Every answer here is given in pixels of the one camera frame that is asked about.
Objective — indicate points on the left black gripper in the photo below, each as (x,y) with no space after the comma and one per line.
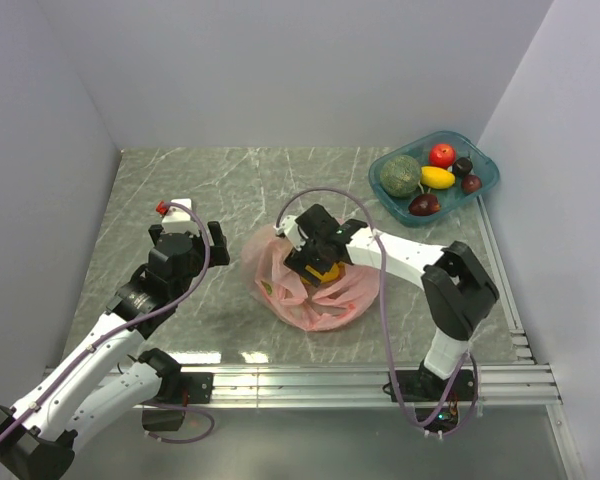
(218,253)

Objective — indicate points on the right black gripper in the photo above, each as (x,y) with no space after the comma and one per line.
(298,260)

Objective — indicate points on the yellow mango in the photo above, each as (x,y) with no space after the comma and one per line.
(335,273)
(437,178)

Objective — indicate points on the pink plastic bag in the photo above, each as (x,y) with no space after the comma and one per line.
(291,298)

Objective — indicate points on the dark red apple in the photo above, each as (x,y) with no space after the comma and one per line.
(424,205)

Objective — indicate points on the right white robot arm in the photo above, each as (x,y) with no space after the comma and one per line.
(459,291)

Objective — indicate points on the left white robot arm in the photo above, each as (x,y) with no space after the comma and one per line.
(41,433)

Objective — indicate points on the green netted melon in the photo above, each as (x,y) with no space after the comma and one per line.
(400,176)

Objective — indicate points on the yellow mango in tray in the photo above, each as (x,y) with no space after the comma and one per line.
(437,178)

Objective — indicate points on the red apple in tray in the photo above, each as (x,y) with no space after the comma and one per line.
(442,156)

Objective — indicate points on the dark red plum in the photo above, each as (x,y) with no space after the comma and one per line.
(470,184)

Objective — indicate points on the dark purple mangosteen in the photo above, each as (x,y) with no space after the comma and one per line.
(462,167)

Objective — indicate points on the teal plastic tray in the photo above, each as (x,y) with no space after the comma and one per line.
(450,199)

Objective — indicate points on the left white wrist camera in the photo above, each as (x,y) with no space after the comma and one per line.
(174,219)

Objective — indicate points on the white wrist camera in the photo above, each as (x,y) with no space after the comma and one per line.
(288,228)
(174,219)

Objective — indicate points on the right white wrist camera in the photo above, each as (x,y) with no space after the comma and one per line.
(288,228)

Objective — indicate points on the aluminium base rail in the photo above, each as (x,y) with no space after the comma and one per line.
(348,386)

